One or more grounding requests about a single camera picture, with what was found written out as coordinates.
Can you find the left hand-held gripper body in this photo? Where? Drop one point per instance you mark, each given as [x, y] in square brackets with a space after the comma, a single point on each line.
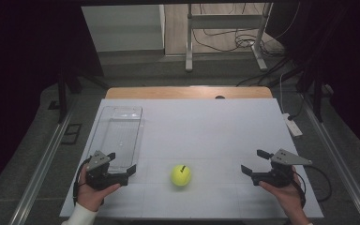
[98, 161]

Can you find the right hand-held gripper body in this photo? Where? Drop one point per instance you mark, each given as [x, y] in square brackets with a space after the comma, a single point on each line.
[282, 157]

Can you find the clear plastic container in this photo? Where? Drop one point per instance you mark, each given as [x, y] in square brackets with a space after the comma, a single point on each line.
[122, 134]

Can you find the yellow-green apple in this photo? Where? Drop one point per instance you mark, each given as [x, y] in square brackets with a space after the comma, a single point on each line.
[180, 176]

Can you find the person's left hand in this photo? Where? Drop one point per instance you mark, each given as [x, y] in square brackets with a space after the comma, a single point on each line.
[89, 197]

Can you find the person's right hand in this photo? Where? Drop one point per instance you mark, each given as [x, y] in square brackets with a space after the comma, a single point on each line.
[289, 197]

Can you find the white power strip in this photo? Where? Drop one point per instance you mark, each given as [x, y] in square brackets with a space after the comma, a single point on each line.
[292, 125]

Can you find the black metal stand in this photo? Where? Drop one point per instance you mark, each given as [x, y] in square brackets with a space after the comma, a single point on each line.
[317, 100]
[63, 93]

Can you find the wooden table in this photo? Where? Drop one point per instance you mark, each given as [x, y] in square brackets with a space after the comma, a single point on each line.
[168, 92]

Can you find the grey white cabinet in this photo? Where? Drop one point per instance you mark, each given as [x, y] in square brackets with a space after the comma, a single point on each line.
[122, 28]

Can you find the aluminium floor rail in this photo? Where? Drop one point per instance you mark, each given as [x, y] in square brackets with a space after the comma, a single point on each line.
[43, 162]
[340, 162]

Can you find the white metal desk frame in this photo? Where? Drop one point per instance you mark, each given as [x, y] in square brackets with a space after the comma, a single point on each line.
[225, 22]

